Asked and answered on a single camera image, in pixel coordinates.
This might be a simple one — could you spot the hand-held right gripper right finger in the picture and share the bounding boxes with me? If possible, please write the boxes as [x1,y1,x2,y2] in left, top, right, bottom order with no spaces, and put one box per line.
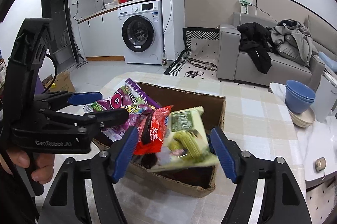
[209,127,312,224]

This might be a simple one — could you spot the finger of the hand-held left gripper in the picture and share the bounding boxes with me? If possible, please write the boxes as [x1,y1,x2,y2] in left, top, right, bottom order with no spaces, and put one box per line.
[34,91,103,111]
[43,107,129,132]

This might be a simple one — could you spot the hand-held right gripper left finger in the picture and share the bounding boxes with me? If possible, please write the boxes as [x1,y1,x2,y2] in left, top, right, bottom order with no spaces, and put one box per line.
[38,126,139,224]

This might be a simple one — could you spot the purple snack packet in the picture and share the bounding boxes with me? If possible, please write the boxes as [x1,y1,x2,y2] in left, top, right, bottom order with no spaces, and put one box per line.
[96,78,160,142]

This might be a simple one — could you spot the red snack packet dark band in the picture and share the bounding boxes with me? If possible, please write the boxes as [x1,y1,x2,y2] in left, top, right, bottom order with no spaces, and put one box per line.
[133,105,174,156]

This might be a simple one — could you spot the brown cardboard box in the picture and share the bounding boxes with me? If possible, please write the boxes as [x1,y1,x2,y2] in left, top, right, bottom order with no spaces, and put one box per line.
[91,81,227,198]

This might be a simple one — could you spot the person's left hand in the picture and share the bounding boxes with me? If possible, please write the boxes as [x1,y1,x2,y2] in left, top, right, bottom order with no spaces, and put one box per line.
[5,146,56,182]

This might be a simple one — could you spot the green white snack packet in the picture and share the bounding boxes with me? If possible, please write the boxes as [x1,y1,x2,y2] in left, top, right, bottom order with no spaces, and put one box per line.
[84,102,104,114]

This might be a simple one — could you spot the small cardboard box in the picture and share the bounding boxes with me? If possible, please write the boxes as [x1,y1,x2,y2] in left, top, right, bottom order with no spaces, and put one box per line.
[43,71,77,94]

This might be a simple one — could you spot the checked tablecloth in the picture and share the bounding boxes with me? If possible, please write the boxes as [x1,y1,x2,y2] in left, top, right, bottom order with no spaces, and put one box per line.
[54,71,307,224]

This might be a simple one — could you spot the white kitchen base cabinet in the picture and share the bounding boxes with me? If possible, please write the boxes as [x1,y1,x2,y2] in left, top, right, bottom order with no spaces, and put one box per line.
[77,9,125,61]

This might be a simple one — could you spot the black door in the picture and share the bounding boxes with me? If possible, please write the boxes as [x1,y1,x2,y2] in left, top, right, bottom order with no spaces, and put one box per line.
[41,0,79,67]

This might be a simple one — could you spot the beige plate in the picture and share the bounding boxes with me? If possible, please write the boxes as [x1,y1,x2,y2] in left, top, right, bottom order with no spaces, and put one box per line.
[290,115,316,128]

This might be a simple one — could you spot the white washing machine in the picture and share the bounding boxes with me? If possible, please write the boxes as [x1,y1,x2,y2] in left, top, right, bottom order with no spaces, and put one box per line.
[117,0,165,65]

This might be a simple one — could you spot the beige bowls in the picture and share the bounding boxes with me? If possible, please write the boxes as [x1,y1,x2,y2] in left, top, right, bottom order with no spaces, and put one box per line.
[288,107,316,124]

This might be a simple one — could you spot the small round metal gadget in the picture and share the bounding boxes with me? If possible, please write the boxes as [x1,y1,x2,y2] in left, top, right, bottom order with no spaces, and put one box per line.
[314,158,327,171]

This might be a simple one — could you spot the grey sofa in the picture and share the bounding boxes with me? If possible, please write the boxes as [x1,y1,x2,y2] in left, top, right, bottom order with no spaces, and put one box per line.
[217,12,337,88]

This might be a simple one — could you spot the black white patterned rug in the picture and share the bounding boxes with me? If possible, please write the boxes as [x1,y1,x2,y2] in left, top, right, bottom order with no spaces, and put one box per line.
[163,27,220,80]

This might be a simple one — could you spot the black jacket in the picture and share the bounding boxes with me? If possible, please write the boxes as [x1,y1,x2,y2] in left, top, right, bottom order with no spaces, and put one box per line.
[236,23,272,74]

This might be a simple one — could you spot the white electric kettle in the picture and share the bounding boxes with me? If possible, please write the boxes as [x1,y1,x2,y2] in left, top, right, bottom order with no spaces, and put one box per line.
[314,73,337,123]

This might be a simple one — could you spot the grey clothes pile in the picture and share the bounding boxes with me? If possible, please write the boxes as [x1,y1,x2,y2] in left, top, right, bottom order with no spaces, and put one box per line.
[271,19,319,67]

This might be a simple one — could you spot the blue pillow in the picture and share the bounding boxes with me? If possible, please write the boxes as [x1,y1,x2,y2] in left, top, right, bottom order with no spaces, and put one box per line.
[317,52,337,69]

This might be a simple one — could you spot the black cable coil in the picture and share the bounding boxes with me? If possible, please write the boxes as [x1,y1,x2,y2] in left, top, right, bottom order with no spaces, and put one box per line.
[184,70,204,78]

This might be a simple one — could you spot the folded metal frame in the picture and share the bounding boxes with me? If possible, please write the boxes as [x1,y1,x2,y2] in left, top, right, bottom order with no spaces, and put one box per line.
[188,57,218,72]

